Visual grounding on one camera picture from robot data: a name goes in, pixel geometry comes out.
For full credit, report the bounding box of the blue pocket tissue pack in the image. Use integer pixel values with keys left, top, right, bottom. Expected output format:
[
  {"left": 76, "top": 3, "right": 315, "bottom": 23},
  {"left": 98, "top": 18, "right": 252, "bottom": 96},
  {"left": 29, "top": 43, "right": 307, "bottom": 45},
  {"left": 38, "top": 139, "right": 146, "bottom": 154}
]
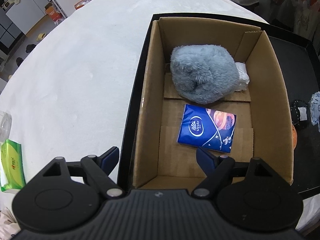
[{"left": 177, "top": 104, "right": 237, "bottom": 153}]

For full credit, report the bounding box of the clear plastic wrapper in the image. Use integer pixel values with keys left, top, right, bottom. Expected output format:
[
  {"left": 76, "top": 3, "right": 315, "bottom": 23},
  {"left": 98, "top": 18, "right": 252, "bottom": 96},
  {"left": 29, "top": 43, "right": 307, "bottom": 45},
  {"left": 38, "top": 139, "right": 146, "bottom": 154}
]
[{"left": 0, "top": 111, "right": 12, "bottom": 140}]

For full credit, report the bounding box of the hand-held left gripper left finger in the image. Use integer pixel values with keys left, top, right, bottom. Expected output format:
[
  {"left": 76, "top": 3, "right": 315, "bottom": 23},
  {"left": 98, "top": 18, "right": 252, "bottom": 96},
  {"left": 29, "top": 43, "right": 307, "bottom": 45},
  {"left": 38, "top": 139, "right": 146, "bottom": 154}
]
[{"left": 27, "top": 146, "right": 124, "bottom": 199}]

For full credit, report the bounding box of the brown cardboard box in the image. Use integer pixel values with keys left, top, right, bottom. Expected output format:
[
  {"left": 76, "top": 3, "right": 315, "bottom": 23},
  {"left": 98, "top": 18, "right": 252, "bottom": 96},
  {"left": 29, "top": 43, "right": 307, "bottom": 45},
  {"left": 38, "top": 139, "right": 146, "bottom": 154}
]
[{"left": 132, "top": 17, "right": 293, "bottom": 189}]

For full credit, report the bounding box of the blue denim fabric patch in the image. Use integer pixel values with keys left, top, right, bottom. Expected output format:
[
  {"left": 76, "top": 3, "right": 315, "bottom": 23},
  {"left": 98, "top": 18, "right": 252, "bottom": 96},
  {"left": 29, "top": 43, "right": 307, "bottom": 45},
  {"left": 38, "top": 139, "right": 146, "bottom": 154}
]
[{"left": 309, "top": 91, "right": 320, "bottom": 132}]

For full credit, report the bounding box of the grey fluffy plush toy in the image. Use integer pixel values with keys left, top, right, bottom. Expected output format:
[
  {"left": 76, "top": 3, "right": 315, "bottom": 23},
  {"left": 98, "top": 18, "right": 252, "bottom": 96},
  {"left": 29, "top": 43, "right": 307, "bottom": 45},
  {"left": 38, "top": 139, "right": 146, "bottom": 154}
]
[{"left": 170, "top": 44, "right": 238, "bottom": 104}]

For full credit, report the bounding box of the black shallow tray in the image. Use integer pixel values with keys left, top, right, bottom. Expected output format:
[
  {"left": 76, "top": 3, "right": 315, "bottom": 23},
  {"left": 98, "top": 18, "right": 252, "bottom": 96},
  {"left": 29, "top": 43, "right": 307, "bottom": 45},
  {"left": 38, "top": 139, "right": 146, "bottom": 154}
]
[{"left": 117, "top": 12, "right": 320, "bottom": 200}]

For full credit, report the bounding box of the orange carton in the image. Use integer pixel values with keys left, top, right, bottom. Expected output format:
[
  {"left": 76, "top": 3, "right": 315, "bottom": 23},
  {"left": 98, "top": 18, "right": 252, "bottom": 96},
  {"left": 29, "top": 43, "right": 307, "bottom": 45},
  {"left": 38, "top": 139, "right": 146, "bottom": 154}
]
[{"left": 45, "top": 6, "right": 62, "bottom": 22}]

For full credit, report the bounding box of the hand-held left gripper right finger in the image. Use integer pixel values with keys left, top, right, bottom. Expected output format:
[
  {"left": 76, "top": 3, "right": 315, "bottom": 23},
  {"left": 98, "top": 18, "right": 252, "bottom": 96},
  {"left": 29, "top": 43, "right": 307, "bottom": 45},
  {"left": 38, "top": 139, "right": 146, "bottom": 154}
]
[{"left": 192, "top": 147, "right": 288, "bottom": 198}]

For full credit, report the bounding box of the burger plush toy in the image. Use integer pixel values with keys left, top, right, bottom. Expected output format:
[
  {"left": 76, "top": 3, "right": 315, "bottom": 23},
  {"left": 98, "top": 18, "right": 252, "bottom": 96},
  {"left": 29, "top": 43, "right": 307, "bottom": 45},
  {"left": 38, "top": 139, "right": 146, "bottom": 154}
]
[{"left": 291, "top": 126, "right": 298, "bottom": 150}]

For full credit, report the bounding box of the green tissue box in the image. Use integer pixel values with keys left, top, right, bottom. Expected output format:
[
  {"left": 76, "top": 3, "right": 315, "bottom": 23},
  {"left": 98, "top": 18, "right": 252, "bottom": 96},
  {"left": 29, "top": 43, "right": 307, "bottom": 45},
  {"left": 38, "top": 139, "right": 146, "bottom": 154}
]
[{"left": 0, "top": 140, "right": 26, "bottom": 193}]

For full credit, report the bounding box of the beige paper bag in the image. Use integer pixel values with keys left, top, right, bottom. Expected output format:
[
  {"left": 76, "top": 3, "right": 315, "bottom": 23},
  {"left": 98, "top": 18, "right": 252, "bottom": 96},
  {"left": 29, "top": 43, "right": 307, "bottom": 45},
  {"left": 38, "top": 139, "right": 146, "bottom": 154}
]
[{"left": 292, "top": 0, "right": 318, "bottom": 40}]

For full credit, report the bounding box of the white cabinet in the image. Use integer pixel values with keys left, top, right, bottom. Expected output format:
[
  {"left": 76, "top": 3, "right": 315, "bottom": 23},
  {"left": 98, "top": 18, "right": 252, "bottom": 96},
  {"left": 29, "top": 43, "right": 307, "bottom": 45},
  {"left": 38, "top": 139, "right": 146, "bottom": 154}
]
[{"left": 5, "top": 0, "right": 68, "bottom": 34}]

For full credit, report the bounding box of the black star plush toy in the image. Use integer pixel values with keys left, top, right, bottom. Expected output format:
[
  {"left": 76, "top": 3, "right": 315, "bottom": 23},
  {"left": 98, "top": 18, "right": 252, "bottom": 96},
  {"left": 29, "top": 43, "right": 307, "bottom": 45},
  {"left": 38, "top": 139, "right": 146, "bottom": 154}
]
[{"left": 290, "top": 100, "right": 314, "bottom": 130}]

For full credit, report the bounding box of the white paper ball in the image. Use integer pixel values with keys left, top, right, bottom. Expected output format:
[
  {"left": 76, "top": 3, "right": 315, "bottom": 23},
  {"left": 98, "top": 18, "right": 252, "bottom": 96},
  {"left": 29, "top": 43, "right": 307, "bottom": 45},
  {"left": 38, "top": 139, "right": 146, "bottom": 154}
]
[{"left": 234, "top": 61, "right": 250, "bottom": 92}]

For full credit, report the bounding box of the pink cloth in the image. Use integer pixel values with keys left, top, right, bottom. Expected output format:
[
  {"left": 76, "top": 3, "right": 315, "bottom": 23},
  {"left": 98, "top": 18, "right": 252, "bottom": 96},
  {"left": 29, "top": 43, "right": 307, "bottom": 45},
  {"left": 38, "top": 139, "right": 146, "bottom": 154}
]
[{"left": 0, "top": 209, "right": 20, "bottom": 238}]

